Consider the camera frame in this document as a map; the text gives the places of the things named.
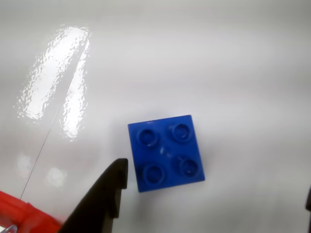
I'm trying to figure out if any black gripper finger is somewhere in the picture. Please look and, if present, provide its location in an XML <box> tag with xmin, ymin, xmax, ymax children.
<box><xmin>305</xmin><ymin>184</ymin><xmax>311</xmax><ymax>212</ymax></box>
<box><xmin>57</xmin><ymin>158</ymin><xmax>129</xmax><ymax>233</ymax></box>

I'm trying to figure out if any blue lego brick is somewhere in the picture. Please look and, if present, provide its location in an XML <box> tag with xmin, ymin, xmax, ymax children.
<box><xmin>127</xmin><ymin>114</ymin><xmax>206</xmax><ymax>193</ymax></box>

